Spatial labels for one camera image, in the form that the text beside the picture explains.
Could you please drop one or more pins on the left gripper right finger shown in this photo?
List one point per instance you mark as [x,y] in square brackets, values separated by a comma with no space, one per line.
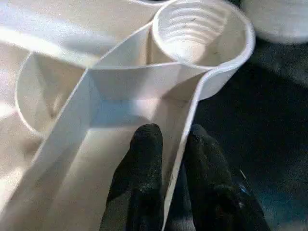
[211,192]

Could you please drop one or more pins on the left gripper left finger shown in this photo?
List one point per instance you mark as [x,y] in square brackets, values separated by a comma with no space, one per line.
[139,180]

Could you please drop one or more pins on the black plastic mat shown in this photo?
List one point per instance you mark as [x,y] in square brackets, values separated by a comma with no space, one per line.
[264,120]

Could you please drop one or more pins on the white plastic table leg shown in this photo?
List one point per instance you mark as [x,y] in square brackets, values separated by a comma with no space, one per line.
[276,21]

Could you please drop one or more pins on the white plastic table top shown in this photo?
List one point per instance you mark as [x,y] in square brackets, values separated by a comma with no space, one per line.
[120,84]

